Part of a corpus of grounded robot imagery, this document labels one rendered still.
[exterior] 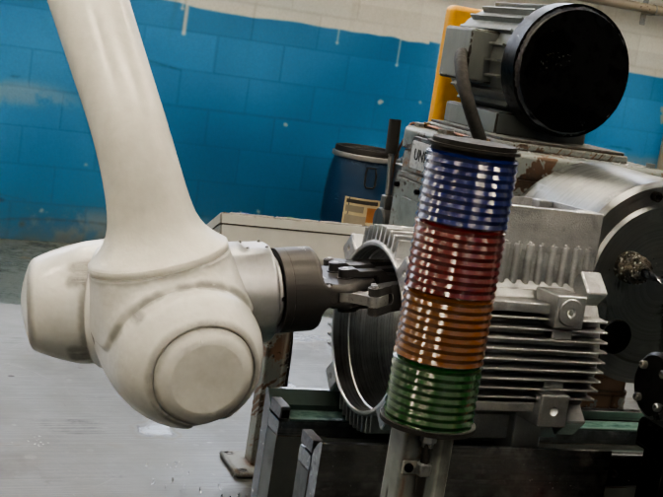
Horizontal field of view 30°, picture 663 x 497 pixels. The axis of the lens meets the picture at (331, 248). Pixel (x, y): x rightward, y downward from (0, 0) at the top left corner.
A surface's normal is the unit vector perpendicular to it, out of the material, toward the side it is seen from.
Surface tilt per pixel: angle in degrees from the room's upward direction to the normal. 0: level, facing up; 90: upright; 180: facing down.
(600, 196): 39
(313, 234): 66
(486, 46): 90
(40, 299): 75
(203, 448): 0
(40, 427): 0
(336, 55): 90
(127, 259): 60
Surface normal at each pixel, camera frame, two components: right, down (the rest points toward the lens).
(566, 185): -0.47, -0.80
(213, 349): 0.34, 0.39
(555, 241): 0.36, 0.18
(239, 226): 0.37, -0.22
